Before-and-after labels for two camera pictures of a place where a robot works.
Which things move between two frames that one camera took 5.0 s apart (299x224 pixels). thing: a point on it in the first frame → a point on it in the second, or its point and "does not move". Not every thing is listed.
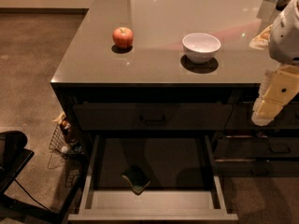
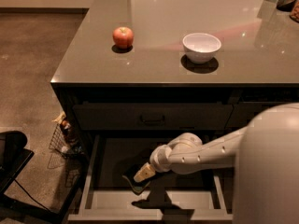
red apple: x=122 y=37 does not move
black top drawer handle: x=153 y=120 does not move
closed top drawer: x=152 y=116 does not move
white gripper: x=286 y=37 → x=158 y=160
